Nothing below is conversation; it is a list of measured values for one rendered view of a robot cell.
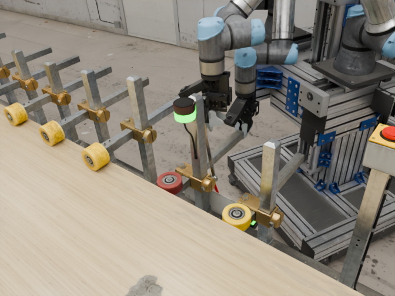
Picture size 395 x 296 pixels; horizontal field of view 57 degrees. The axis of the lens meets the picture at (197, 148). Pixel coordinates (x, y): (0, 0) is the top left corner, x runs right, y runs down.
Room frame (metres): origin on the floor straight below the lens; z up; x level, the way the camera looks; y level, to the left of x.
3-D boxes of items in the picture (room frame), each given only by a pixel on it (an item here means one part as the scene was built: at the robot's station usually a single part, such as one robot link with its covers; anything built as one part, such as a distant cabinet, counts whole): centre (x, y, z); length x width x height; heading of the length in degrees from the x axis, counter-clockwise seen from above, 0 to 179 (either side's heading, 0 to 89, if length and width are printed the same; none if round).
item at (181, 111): (0.88, 0.03, 1.16); 0.06 x 0.06 x 0.02
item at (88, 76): (1.24, 0.38, 0.89); 0.04 x 0.04 x 0.48; 50
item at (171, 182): (0.86, 0.09, 0.85); 0.08 x 0.08 x 0.11
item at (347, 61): (1.29, -0.62, 1.09); 0.15 x 0.15 x 0.10
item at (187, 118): (0.88, 0.03, 1.13); 0.06 x 0.06 x 0.02
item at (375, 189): (0.58, -0.39, 0.93); 0.05 x 0.05 x 0.45; 50
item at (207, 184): (0.93, 0.02, 0.85); 0.14 x 0.06 x 0.05; 50
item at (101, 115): (1.25, 0.40, 0.95); 0.14 x 0.06 x 0.05; 50
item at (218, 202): (0.92, -0.04, 0.75); 0.26 x 0.01 x 0.10; 50
